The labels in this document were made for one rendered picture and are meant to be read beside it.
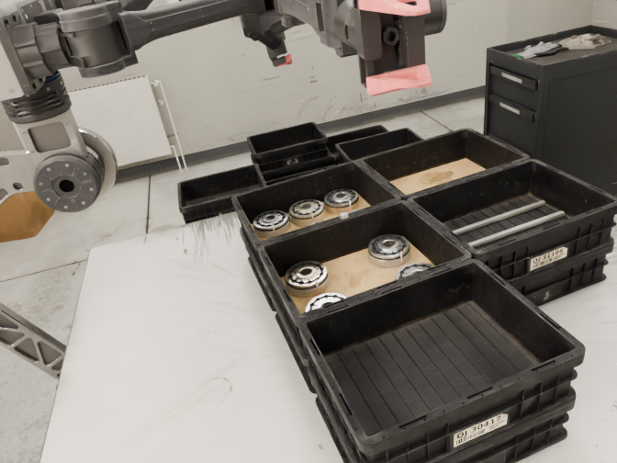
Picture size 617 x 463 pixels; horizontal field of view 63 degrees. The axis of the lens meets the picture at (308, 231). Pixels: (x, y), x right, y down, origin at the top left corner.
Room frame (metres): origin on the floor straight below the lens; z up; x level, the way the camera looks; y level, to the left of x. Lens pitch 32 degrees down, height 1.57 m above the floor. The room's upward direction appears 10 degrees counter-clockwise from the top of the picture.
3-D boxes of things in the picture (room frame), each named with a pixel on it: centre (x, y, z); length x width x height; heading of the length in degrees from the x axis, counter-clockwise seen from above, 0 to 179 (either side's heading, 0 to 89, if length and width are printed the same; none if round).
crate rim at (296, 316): (0.92, -0.10, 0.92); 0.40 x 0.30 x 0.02; 105
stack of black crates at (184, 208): (2.13, 0.37, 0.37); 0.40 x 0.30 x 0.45; 99
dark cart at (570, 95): (2.36, -1.37, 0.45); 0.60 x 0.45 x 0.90; 99
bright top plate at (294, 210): (1.28, -0.01, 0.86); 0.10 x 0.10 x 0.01
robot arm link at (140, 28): (1.00, 0.14, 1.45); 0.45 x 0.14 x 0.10; 129
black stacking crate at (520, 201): (1.02, -0.49, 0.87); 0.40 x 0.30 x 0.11; 105
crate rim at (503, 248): (1.02, -0.49, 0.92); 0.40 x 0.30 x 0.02; 105
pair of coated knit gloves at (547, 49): (2.42, -1.24, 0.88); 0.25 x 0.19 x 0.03; 99
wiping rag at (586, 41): (2.43, -1.48, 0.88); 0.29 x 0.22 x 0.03; 99
